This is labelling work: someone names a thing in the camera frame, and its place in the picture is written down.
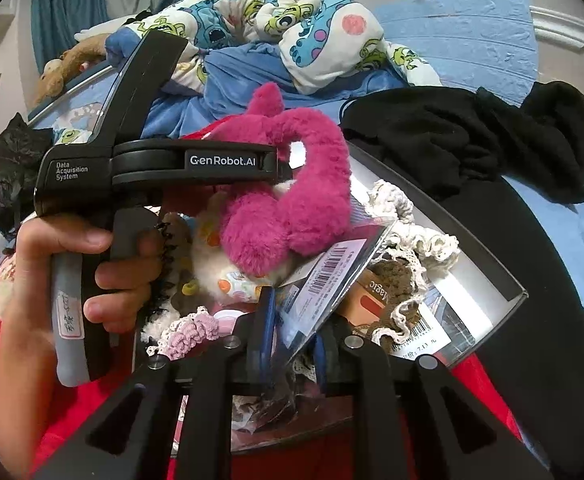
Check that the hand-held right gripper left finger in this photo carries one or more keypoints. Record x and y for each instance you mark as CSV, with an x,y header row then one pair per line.
x,y
268,332

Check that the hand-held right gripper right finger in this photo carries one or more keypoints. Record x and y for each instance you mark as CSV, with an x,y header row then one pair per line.
x,y
323,357

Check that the clear packet with barcode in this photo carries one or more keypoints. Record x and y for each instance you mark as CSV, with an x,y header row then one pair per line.
x,y
332,272

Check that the pink plush toy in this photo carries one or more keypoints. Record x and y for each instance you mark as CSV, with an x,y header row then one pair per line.
x,y
312,200

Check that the black storage box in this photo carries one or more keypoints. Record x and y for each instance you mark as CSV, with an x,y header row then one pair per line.
x,y
472,280

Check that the person's left forearm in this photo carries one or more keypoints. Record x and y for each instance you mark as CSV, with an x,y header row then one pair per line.
x,y
6,390

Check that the person's left hand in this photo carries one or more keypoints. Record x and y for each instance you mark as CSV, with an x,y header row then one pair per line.
x,y
36,255

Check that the orange packet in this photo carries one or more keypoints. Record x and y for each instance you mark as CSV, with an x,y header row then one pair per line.
x,y
362,297

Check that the cartoon printed cushion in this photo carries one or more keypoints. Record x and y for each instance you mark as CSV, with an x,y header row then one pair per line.
x,y
73,132

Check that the pink crochet scrunchie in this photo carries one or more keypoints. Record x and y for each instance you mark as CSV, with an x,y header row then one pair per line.
x,y
191,334

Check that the black toothed hair clip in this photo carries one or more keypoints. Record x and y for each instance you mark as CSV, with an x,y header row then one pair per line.
x,y
167,255

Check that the card with white barcode label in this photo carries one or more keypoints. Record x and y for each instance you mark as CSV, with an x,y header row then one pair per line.
x,y
422,329

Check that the white printed plush toy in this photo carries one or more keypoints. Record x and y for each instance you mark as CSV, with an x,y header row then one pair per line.
x,y
209,245

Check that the red printed blanket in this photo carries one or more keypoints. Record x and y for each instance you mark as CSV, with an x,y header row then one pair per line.
x,y
297,467

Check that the brown teddy plush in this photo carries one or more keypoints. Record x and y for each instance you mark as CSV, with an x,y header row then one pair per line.
x,y
66,67

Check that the blue blanket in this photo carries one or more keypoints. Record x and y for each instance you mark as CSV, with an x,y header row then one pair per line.
x,y
231,77

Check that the black plastic bag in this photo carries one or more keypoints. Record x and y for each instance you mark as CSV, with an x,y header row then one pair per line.
x,y
11,160

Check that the white crochet lace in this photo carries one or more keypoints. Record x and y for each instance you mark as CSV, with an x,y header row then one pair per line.
x,y
414,232

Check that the cartoon printed quilt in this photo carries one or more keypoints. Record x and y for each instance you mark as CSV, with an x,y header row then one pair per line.
x,y
322,35

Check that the black smooth cloth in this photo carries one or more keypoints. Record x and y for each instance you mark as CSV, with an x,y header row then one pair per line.
x,y
547,340

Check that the black fleece garment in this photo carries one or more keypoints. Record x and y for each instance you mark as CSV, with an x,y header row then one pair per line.
x,y
472,130

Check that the light blue bed sheet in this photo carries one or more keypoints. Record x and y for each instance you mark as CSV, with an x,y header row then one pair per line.
x,y
472,35

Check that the silver bed rail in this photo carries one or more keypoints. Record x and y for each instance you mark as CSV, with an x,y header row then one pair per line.
x,y
66,89

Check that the white bed frame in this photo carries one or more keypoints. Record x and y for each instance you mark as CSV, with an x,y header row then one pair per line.
x,y
564,27

